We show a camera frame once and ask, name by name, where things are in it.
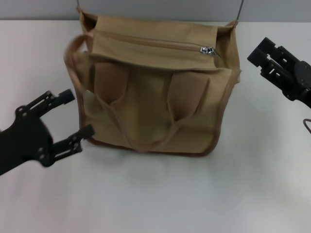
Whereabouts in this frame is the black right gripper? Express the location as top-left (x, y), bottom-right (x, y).
top-left (246, 36), bottom-right (311, 109)

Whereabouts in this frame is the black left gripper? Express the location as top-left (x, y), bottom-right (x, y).
top-left (0, 89), bottom-right (96, 176)

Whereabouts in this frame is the silver zipper pull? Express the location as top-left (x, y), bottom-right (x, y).
top-left (199, 46), bottom-right (222, 58)

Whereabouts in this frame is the khaki canvas food bag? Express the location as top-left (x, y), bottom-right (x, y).
top-left (63, 6), bottom-right (243, 158)

